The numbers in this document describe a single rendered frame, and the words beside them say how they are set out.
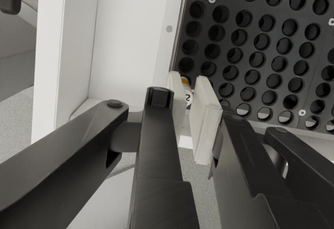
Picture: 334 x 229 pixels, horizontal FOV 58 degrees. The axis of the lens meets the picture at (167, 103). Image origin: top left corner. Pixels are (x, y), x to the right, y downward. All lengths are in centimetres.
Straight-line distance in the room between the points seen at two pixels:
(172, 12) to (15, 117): 113
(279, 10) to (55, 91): 18
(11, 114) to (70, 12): 115
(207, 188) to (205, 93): 121
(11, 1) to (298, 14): 21
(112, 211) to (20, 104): 59
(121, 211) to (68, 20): 121
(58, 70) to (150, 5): 12
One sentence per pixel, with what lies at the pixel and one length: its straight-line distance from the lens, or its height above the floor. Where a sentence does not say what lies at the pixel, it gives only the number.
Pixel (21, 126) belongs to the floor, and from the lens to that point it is 137.
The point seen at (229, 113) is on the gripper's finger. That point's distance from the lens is 16.
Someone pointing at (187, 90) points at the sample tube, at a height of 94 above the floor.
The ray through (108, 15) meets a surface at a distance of 31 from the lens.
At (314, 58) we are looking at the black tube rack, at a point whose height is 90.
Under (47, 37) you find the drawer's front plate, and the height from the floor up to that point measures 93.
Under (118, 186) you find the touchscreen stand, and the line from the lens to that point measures 133.
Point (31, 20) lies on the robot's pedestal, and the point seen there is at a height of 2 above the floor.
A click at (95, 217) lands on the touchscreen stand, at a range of 143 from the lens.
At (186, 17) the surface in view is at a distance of 24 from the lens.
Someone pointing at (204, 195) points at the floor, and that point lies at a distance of 138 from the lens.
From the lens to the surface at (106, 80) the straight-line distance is 32.
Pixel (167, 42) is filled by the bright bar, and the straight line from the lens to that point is 29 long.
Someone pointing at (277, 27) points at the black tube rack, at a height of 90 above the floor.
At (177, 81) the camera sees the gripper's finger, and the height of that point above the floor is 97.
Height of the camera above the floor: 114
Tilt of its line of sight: 73 degrees down
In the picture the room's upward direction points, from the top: 177 degrees counter-clockwise
